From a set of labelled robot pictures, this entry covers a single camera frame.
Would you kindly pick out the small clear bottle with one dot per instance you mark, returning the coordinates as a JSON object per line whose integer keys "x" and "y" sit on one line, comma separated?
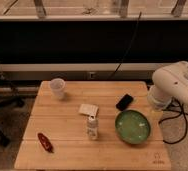
{"x": 92, "y": 128}

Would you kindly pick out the black rectangular phone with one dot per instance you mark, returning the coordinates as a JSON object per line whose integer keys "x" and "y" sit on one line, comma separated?
{"x": 124, "y": 102}

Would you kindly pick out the white plastic cup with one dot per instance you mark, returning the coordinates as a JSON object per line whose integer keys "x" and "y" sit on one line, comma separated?
{"x": 57, "y": 86}

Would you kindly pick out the red chili pepper toy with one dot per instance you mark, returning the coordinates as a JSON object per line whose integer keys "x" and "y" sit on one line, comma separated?
{"x": 45, "y": 142}

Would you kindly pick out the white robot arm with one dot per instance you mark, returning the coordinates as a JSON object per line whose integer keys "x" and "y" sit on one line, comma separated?
{"x": 169, "y": 82}

